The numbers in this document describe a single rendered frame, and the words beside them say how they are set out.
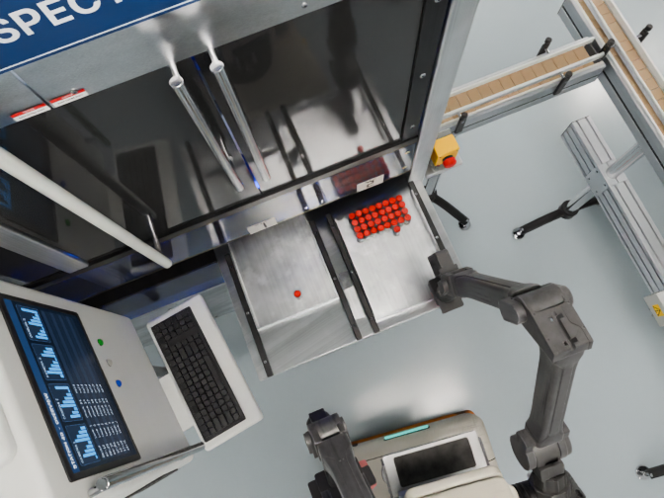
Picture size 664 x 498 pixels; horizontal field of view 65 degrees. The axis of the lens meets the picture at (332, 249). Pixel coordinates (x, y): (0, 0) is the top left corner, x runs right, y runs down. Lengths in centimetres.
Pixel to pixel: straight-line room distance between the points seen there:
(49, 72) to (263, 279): 100
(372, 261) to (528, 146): 145
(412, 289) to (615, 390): 135
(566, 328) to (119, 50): 81
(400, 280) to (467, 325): 96
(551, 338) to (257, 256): 98
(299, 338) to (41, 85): 104
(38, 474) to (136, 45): 71
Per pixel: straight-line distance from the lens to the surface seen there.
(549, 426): 117
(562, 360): 98
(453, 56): 114
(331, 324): 159
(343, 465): 103
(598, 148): 230
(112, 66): 82
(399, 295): 160
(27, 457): 107
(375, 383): 245
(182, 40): 81
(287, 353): 159
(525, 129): 289
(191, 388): 170
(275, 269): 163
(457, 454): 145
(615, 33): 208
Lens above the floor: 245
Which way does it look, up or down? 75 degrees down
